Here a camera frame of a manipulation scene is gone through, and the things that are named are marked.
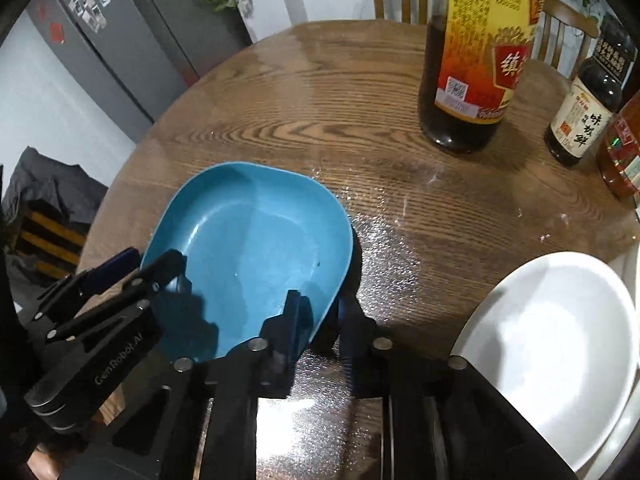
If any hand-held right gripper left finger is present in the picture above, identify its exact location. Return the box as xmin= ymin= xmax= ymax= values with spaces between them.
xmin=75 ymin=290 xmax=314 ymax=480

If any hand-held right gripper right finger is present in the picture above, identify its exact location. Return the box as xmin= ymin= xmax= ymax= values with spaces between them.
xmin=336 ymin=298 xmax=578 ymax=480

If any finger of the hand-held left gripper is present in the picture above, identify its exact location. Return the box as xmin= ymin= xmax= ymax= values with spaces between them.
xmin=47 ymin=249 xmax=187 ymax=344
xmin=30 ymin=247 xmax=142 ymax=324

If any blue bowl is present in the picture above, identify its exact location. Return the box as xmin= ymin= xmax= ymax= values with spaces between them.
xmin=140 ymin=161 xmax=355 ymax=365

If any large white bowl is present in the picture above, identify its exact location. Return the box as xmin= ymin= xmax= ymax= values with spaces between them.
xmin=450 ymin=251 xmax=640 ymax=476

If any white plate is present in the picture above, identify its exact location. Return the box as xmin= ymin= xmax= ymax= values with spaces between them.
xmin=575 ymin=242 xmax=640 ymax=480

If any yellow and black crate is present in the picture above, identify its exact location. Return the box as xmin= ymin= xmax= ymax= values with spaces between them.
xmin=15 ymin=197 xmax=89 ymax=281

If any dark cloth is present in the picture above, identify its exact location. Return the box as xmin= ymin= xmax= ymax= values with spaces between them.
xmin=0 ymin=146 xmax=109 ymax=227

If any grey refrigerator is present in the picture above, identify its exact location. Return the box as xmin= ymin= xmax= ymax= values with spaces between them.
xmin=25 ymin=0 xmax=253 ymax=143

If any large dark vinegar bottle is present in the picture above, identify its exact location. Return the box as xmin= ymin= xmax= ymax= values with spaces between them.
xmin=419 ymin=0 xmax=547 ymax=155

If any small soy sauce bottle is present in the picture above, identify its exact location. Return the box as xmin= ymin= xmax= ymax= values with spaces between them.
xmin=544 ymin=12 xmax=637 ymax=169

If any red chili sauce bottle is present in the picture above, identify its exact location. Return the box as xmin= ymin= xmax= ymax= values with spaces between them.
xmin=596 ymin=92 xmax=640 ymax=200

